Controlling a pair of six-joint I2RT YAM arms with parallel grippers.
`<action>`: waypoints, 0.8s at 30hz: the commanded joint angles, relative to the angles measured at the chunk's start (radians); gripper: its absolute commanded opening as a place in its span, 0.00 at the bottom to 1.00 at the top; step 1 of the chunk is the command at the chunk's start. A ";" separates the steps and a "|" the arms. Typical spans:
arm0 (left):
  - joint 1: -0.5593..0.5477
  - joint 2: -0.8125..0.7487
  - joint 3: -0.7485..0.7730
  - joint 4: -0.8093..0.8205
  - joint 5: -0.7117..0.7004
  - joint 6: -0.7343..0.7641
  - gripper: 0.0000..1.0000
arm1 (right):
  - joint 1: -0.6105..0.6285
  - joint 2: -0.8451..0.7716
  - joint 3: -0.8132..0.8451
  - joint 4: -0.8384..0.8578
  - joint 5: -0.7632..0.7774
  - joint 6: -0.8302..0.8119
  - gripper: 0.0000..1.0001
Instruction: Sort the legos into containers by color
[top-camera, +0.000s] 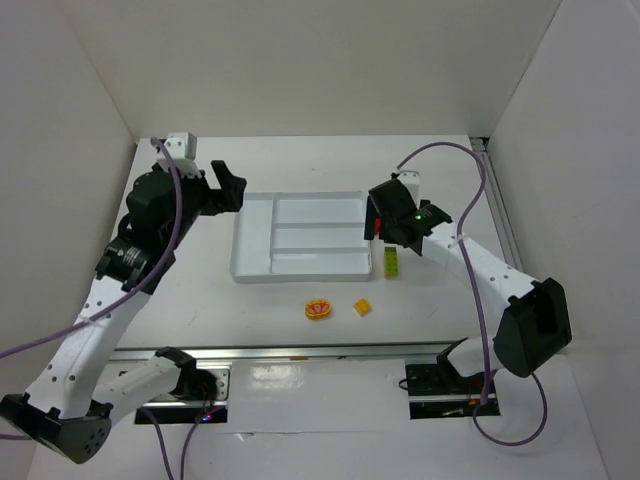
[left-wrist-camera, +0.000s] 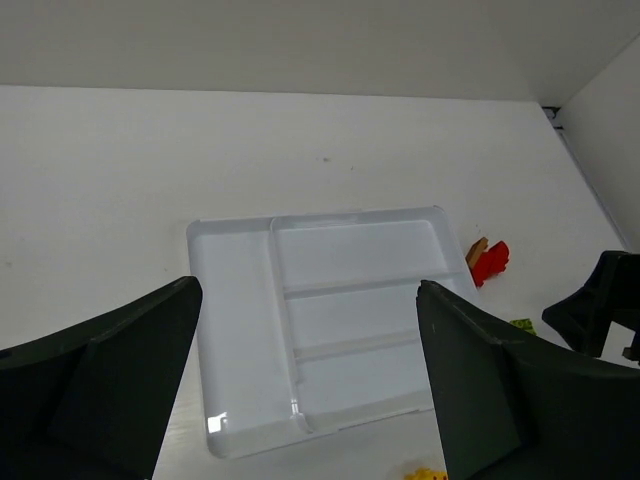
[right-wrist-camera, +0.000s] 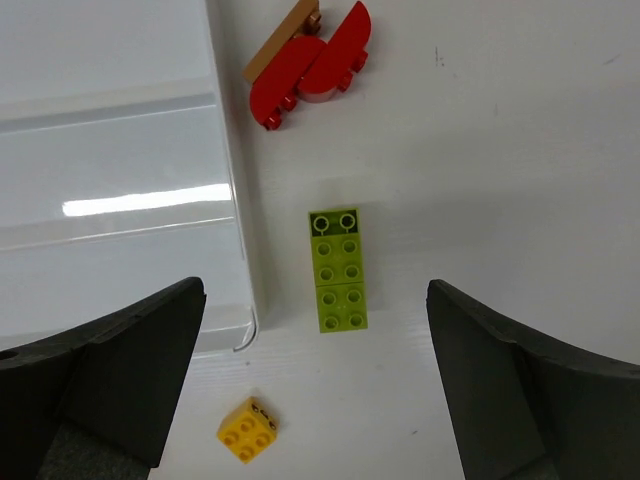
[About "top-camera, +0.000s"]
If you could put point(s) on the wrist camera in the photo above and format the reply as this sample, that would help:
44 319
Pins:
182 148
411 180

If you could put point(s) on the aluminium front rail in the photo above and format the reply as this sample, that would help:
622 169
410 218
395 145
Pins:
316 352

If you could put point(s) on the round orange lego piece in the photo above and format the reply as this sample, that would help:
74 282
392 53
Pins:
318 309

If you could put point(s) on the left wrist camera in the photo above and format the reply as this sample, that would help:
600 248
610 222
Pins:
182 148

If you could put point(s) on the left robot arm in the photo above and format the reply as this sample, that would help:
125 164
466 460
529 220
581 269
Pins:
67 409

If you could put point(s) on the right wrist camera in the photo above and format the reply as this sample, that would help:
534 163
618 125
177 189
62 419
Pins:
411 180

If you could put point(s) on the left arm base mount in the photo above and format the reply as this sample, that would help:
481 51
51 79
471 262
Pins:
208 404

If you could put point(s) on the small yellow lego brick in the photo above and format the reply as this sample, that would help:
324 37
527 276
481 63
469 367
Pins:
362 307

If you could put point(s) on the green yellow lego stack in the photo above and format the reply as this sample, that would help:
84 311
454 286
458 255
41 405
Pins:
391 264

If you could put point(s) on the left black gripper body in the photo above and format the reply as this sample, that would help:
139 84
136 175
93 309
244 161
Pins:
211 192

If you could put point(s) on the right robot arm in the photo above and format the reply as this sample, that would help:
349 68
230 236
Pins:
526 321

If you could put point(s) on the white divided tray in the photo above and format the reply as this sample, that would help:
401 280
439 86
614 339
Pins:
284 237

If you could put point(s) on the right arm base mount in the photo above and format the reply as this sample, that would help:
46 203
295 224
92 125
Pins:
438 392

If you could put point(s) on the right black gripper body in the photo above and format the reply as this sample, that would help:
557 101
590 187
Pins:
388 212

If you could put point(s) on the aluminium side rail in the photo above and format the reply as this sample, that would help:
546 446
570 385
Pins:
497 206

